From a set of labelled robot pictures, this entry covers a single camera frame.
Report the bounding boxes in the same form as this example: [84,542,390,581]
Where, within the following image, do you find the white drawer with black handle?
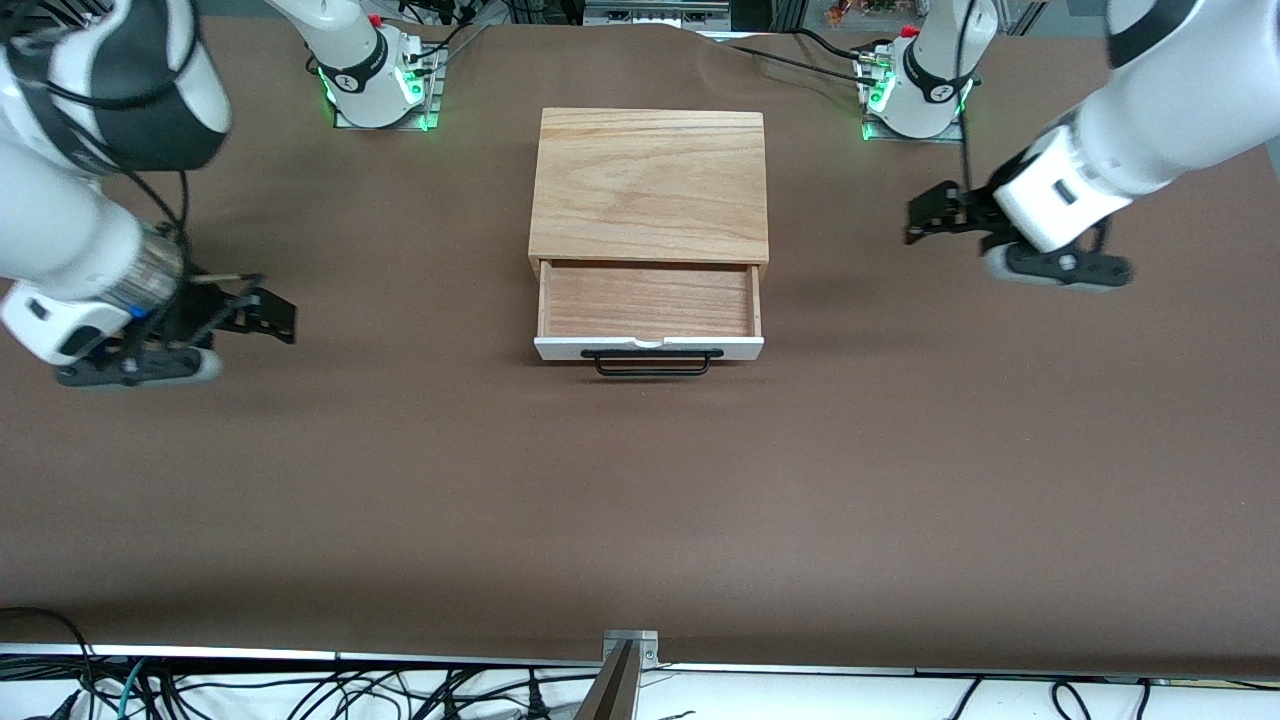
[533,260,766,379]

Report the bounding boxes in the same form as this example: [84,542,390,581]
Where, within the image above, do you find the wooden drawer cabinet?
[528,108,771,280]

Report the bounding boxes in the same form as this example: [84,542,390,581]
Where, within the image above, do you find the brown table cloth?
[0,14,1280,678]

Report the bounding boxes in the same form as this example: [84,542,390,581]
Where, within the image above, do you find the grey power strip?
[584,0,732,28]

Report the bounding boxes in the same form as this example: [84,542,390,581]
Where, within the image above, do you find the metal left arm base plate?
[861,50,968,144]

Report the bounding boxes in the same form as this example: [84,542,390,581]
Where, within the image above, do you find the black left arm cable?
[954,0,978,193]

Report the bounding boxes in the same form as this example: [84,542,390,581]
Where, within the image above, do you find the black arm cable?
[128,168,193,243]
[954,0,978,193]

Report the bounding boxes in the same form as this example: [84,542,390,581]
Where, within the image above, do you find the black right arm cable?
[128,168,193,243]

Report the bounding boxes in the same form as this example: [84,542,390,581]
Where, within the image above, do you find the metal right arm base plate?
[332,40,442,132]

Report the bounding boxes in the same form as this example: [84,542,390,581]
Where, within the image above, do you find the teal cable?
[116,657,150,720]

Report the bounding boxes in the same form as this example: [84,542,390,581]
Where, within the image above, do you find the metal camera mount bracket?
[575,629,662,720]

